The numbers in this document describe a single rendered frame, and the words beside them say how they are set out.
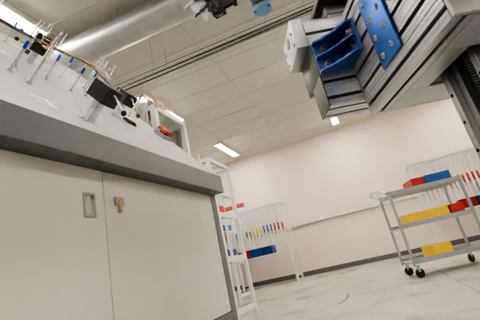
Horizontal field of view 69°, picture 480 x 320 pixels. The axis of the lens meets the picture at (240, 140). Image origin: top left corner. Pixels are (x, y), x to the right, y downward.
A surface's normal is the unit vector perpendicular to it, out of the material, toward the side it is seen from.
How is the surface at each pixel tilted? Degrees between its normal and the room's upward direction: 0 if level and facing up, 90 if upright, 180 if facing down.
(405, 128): 90
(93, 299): 90
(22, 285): 90
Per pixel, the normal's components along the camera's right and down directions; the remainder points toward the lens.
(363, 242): -0.35, -0.25
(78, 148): 0.90, -0.31
